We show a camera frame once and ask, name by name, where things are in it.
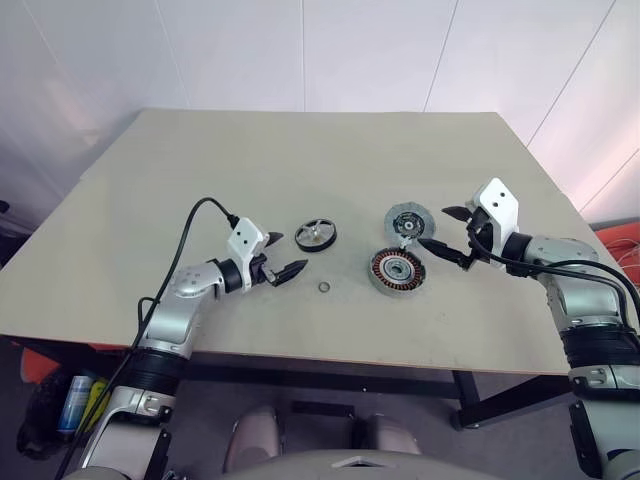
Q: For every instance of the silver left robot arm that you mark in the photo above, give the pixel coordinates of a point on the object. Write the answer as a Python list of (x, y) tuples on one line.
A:
[(165, 320)]

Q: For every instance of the rounded grey robot left foot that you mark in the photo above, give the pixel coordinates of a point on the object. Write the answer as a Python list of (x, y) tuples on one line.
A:
[(252, 435)]

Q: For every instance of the grey disc with black centre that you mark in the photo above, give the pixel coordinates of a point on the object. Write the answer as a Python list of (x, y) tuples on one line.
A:
[(410, 222)]

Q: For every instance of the grey robot torso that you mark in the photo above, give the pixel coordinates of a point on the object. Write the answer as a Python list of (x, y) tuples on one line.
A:
[(360, 467)]

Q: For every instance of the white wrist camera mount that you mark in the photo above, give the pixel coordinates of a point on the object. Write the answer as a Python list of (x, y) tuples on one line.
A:
[(245, 240), (500, 205)]

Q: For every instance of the copper wound motor stator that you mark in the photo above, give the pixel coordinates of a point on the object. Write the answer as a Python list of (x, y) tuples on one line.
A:
[(397, 270)]

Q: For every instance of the rounded grey robot right foot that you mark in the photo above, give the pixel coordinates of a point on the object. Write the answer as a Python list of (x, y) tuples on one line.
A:
[(387, 435)]

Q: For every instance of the black table frame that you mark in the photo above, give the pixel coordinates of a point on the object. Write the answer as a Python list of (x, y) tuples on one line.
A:
[(470, 395)]

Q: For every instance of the black bag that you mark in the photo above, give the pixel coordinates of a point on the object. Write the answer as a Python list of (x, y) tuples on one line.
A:
[(37, 420)]

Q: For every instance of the orange object under table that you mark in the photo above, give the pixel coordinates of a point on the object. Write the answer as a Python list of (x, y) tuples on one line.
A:
[(37, 365)]

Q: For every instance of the yellow green bottle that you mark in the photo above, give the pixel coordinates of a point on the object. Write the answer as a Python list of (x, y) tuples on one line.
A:
[(97, 397)]

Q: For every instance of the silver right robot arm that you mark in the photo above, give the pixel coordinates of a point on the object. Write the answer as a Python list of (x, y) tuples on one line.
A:
[(585, 295)]

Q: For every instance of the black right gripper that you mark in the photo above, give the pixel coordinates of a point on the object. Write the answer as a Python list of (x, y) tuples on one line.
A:
[(482, 220)]

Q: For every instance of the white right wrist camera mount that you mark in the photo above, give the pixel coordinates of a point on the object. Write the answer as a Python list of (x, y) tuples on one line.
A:
[(500, 205)]

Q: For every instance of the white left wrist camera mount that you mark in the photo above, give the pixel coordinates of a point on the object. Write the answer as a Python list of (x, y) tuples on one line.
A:
[(245, 240)]

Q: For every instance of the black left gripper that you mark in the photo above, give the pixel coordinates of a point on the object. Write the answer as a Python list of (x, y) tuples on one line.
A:
[(260, 267)]

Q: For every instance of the black wheel rim part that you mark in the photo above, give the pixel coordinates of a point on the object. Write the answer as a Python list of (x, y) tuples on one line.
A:
[(315, 235)]

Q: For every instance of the blue spray can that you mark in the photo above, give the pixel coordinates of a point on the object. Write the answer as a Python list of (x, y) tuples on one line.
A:
[(72, 405)]

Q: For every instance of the rounded grey robot foot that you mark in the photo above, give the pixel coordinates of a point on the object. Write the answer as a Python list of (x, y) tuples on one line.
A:
[(252, 435), (387, 435)]

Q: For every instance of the orange cushion beside table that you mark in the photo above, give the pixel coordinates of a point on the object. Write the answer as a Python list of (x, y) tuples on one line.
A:
[(617, 240)]

